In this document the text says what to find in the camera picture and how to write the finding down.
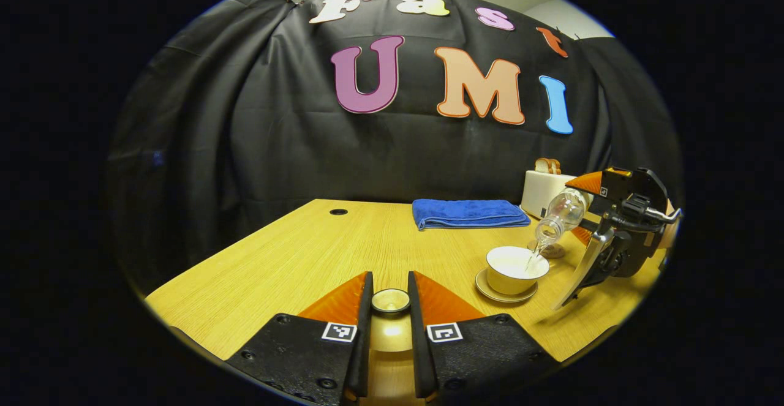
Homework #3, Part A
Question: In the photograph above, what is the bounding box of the round brown coaster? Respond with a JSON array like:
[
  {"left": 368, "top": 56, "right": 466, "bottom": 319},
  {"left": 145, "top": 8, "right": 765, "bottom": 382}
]
[{"left": 528, "top": 239, "right": 567, "bottom": 259}]

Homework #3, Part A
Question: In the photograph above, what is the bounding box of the cream teacup lid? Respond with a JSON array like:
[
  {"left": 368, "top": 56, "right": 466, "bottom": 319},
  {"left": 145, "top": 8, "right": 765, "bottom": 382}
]
[{"left": 369, "top": 288, "right": 413, "bottom": 353}]

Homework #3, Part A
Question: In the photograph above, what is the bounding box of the cream saucer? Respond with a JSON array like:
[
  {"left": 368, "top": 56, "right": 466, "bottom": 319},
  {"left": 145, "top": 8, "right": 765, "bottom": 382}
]
[{"left": 475, "top": 268, "right": 540, "bottom": 304}]

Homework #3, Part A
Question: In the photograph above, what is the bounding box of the black backdrop cloth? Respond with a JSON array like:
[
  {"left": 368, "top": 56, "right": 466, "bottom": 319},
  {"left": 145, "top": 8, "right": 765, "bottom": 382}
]
[{"left": 105, "top": 0, "right": 684, "bottom": 290}]

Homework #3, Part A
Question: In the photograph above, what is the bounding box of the white toaster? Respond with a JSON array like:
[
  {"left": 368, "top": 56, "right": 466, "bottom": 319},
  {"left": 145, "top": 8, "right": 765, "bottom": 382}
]
[{"left": 521, "top": 170, "right": 579, "bottom": 220}]

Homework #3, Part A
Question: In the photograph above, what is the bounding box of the cream teacup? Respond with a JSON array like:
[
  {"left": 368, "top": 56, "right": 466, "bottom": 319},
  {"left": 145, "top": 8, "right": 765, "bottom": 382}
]
[{"left": 486, "top": 246, "right": 551, "bottom": 296}]

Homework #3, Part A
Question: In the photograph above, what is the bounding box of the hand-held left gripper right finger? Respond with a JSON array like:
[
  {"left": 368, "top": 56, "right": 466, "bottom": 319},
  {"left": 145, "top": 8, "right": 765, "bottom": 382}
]
[{"left": 407, "top": 271, "right": 559, "bottom": 400}]

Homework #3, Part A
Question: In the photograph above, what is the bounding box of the clear water bottle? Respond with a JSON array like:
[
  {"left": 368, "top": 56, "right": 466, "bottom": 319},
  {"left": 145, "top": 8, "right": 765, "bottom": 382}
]
[{"left": 534, "top": 188, "right": 594, "bottom": 249}]

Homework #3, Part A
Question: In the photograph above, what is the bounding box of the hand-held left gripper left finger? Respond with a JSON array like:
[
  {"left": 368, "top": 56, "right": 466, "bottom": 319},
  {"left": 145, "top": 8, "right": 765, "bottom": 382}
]
[{"left": 225, "top": 271, "right": 374, "bottom": 405}]

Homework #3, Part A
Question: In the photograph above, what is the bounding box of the folded blue towel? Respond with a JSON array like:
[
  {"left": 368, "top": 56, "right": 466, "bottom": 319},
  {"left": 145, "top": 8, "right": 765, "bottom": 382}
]
[{"left": 412, "top": 198, "right": 532, "bottom": 231}]

